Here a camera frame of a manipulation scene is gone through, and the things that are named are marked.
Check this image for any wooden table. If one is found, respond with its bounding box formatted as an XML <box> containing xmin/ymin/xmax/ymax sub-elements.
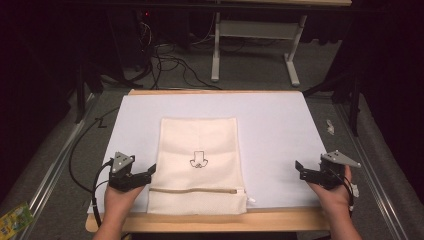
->
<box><xmin>85</xmin><ymin>88</ymin><xmax>332</xmax><ymax>234</ymax></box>

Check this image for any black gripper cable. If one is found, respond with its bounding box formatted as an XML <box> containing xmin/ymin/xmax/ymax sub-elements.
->
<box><xmin>91</xmin><ymin>159</ymin><xmax>115</xmax><ymax>228</ymax></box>
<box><xmin>328</xmin><ymin>168</ymin><xmax>356</xmax><ymax>214</ymax></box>

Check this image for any person's right hand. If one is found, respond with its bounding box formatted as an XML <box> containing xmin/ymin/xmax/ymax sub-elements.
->
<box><xmin>306</xmin><ymin>164</ymin><xmax>354</xmax><ymax>218</ymax></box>

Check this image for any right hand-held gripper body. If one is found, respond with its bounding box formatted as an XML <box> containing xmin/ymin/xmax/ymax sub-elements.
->
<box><xmin>303</xmin><ymin>149</ymin><xmax>362</xmax><ymax>191</ymax></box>

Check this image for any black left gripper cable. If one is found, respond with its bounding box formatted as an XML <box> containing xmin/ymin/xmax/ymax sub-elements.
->
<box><xmin>91</xmin><ymin>159</ymin><xmax>115</xmax><ymax>228</ymax></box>

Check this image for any white metal desk frame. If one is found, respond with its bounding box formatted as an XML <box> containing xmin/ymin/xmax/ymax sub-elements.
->
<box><xmin>210</xmin><ymin>11</ymin><xmax>308</xmax><ymax>88</ymax></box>

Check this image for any person's left hand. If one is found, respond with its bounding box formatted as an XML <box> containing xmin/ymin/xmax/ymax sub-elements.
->
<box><xmin>103</xmin><ymin>184</ymin><xmax>146</xmax><ymax>228</ymax></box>

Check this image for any green yellow packet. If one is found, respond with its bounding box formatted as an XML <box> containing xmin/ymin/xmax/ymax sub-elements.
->
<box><xmin>0</xmin><ymin>201</ymin><xmax>35</xmax><ymax>240</ymax></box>

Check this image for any metal floor rail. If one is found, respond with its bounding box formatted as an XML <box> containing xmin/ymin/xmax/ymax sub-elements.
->
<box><xmin>13</xmin><ymin>92</ymin><xmax>101</xmax><ymax>240</ymax></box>
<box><xmin>333</xmin><ymin>99</ymin><xmax>413</xmax><ymax>240</ymax></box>

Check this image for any bundle of black cables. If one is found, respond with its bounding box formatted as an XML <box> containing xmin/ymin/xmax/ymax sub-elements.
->
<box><xmin>133</xmin><ymin>19</ymin><xmax>224</xmax><ymax>91</ymax></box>

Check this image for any white table mat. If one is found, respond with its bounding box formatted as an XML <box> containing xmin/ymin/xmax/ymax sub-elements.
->
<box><xmin>86</xmin><ymin>92</ymin><xmax>330</xmax><ymax>215</ymax></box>

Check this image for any black floor cable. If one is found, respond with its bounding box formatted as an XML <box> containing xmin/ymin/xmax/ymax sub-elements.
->
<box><xmin>67</xmin><ymin>105</ymin><xmax>122</xmax><ymax>195</ymax></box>

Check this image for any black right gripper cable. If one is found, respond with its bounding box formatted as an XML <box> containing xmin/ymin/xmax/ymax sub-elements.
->
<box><xmin>328</xmin><ymin>168</ymin><xmax>356</xmax><ymax>214</ymax></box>

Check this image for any black stand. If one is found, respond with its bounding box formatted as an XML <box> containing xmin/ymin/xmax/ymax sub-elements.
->
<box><xmin>73</xmin><ymin>59</ymin><xmax>105</xmax><ymax>125</ymax></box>
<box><xmin>301</xmin><ymin>71</ymin><xmax>363</xmax><ymax>138</ymax></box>

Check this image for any white mesh zipper bag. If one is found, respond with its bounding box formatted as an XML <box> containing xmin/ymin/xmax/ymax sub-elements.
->
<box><xmin>146</xmin><ymin>116</ymin><xmax>257</xmax><ymax>216</ymax></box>

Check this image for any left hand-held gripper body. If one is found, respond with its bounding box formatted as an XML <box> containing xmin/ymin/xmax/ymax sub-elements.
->
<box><xmin>108</xmin><ymin>151</ymin><xmax>148</xmax><ymax>193</ymax></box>

